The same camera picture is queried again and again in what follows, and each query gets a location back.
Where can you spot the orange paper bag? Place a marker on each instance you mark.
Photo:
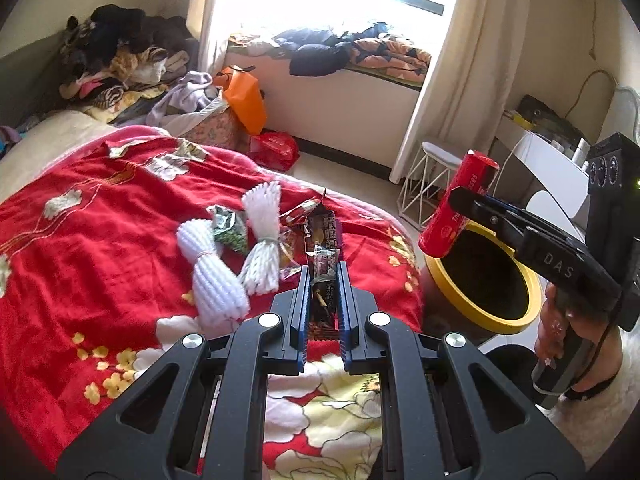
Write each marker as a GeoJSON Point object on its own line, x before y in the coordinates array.
{"type": "Point", "coordinates": [240, 88]}

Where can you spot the dark blue jacket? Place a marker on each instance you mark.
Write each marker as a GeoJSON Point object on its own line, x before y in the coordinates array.
{"type": "Point", "coordinates": [316, 53]}

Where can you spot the red bag on floor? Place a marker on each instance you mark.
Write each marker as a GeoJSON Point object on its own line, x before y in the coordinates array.
{"type": "Point", "coordinates": [274, 150]}

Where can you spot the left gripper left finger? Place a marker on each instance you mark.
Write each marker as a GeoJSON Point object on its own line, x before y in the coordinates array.
{"type": "Point", "coordinates": [199, 411]}

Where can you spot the left sheer curtain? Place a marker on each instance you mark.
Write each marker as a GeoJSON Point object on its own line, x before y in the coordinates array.
{"type": "Point", "coordinates": [215, 32]}

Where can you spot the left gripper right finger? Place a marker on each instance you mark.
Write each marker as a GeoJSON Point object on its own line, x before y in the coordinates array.
{"type": "Point", "coordinates": [447, 411]}

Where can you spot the right cream curtain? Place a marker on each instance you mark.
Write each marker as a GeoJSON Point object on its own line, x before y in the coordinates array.
{"type": "Point", "coordinates": [467, 86]}

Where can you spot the orange patterned quilt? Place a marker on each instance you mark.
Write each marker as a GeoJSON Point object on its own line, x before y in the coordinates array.
{"type": "Point", "coordinates": [392, 59]}

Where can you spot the red cylindrical snack can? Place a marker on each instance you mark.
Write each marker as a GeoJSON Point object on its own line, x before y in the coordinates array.
{"type": "Point", "coordinates": [471, 181]}

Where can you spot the white wire stool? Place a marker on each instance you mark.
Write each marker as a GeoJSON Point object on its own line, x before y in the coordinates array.
{"type": "Point", "coordinates": [426, 181]}

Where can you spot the white desk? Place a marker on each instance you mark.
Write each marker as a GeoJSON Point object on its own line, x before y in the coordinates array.
{"type": "Point", "coordinates": [558, 175]}

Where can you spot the green patterned snack wrapper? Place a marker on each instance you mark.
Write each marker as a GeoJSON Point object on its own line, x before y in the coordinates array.
{"type": "Point", "coordinates": [229, 228]}

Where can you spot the grey headboard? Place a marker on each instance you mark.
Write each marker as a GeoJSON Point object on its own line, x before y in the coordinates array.
{"type": "Point", "coordinates": [30, 77]}

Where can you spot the beige bed mattress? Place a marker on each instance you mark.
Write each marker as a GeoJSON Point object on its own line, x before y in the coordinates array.
{"type": "Point", "coordinates": [56, 136]}

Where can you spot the pile of clothes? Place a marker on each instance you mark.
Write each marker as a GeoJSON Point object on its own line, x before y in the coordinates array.
{"type": "Point", "coordinates": [121, 63]}

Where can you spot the black tracker camera box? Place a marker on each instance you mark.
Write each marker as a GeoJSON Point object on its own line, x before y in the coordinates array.
{"type": "Point", "coordinates": [613, 221]}

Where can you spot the white foam net sleeve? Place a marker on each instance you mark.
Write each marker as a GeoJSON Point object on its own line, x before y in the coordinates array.
{"type": "Point", "coordinates": [260, 273]}

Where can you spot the white fleece sleeve forearm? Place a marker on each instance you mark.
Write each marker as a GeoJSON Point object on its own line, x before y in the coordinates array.
{"type": "Point", "coordinates": [591, 425]}

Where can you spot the window frame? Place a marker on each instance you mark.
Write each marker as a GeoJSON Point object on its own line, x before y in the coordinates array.
{"type": "Point", "coordinates": [425, 5]}

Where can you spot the yellow rimmed trash bin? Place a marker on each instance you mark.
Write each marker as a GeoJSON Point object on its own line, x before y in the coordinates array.
{"type": "Point", "coordinates": [478, 289]}

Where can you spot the dark brown snack wrapper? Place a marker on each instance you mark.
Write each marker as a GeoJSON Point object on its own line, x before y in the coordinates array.
{"type": "Point", "coordinates": [323, 239]}

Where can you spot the red white candy wrapper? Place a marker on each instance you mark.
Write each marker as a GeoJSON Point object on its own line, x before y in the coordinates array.
{"type": "Point", "coordinates": [299, 212]}

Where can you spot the clear orange candy wrapper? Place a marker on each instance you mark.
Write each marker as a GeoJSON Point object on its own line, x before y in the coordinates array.
{"type": "Point", "coordinates": [291, 248]}

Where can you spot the right hand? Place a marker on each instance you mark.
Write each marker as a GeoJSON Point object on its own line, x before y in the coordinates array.
{"type": "Point", "coordinates": [578, 349]}

